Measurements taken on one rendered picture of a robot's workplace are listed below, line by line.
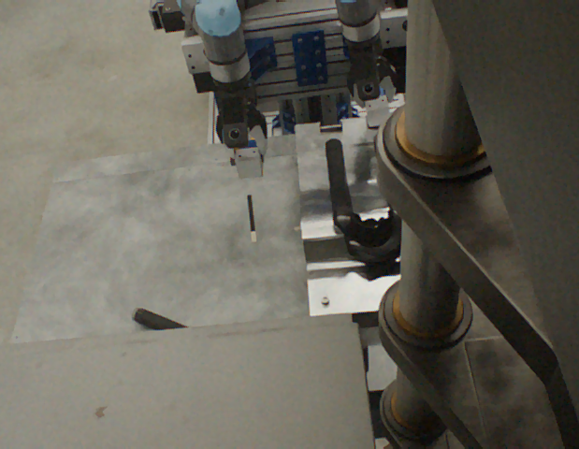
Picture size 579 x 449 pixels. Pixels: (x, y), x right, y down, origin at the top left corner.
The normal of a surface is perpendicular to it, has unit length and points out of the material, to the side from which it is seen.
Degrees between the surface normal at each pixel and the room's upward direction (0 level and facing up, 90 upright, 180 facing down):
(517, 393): 0
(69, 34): 0
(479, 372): 0
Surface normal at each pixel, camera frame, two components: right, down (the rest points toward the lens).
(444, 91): -0.24, 0.76
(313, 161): -0.12, -0.60
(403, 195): -0.89, 0.41
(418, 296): -0.50, 0.70
